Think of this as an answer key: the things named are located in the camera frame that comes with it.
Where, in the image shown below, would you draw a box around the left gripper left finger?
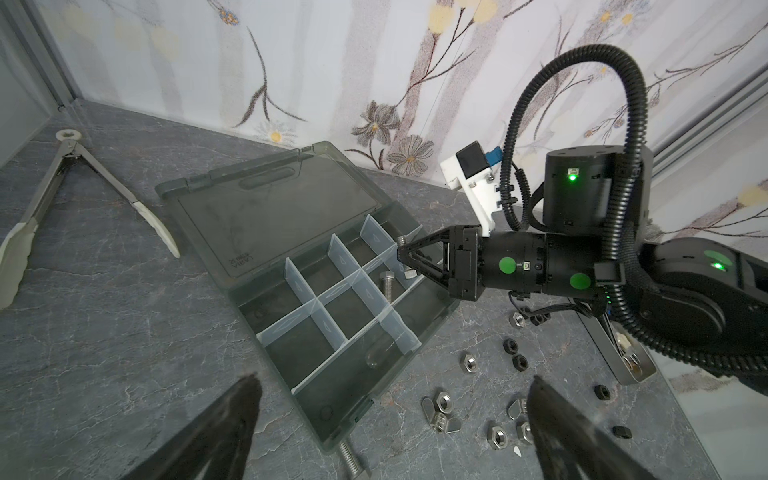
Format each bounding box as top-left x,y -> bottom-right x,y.
125,374 -> 263,479

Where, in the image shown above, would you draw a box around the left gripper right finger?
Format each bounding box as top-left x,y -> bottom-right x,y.
527,375 -> 654,479

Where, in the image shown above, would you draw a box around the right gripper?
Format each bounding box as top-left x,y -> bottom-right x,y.
397,226 -> 546,300

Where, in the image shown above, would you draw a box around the silver hex bolt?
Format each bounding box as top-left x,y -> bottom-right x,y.
379,270 -> 396,303
338,440 -> 370,480

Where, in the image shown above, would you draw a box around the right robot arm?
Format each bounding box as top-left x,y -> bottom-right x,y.
397,44 -> 767,394

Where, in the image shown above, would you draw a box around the black hex nut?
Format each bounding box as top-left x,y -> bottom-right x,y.
593,384 -> 612,401
502,338 -> 519,356
611,425 -> 633,439
512,354 -> 529,372

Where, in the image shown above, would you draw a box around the silver wing nut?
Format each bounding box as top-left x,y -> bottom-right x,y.
421,397 -> 463,434
506,397 -> 534,445

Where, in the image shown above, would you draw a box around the silver hex nut centre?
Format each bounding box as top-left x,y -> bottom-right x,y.
487,425 -> 509,450

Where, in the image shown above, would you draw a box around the silver hex nut by blacks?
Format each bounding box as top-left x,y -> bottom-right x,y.
509,311 -> 526,328

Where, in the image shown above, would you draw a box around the small tray with tools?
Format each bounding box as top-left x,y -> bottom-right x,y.
573,300 -> 658,386

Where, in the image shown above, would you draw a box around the silver hex nut small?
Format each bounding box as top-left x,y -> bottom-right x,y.
460,353 -> 479,374

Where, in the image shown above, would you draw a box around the green compartment organizer box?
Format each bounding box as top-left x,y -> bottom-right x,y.
156,142 -> 458,452

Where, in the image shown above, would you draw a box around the metal kitchen tongs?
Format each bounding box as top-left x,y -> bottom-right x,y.
0,128 -> 181,311

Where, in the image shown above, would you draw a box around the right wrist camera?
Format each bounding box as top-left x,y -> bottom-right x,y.
440,141 -> 503,237

